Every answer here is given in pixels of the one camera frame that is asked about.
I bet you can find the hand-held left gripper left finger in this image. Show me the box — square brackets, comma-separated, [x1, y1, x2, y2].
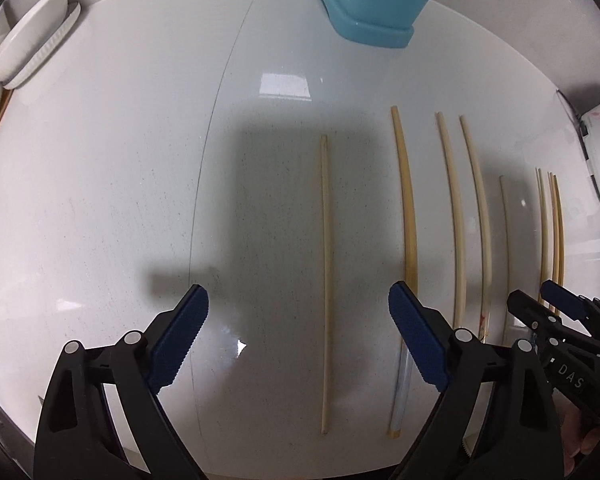
[34, 284, 210, 480]

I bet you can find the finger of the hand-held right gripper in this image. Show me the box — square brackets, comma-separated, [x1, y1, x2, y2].
[507, 290, 581, 341]
[540, 280, 596, 318]

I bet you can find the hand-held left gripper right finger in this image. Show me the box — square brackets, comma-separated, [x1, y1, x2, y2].
[388, 281, 566, 480]

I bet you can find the pale thin chopstick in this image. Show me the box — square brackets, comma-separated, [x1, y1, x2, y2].
[319, 134, 331, 436]

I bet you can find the set of wooden chopsticks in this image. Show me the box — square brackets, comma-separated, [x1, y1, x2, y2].
[387, 105, 567, 437]

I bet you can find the blue perforated utensil holder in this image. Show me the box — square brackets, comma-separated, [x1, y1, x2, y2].
[311, 0, 456, 50]

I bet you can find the person's right hand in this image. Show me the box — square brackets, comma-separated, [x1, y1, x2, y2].
[562, 400, 600, 466]

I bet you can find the white ribbed dish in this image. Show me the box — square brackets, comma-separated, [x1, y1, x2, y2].
[4, 2, 82, 91]

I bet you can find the black power cable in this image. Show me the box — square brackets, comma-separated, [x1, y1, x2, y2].
[556, 88, 600, 206]

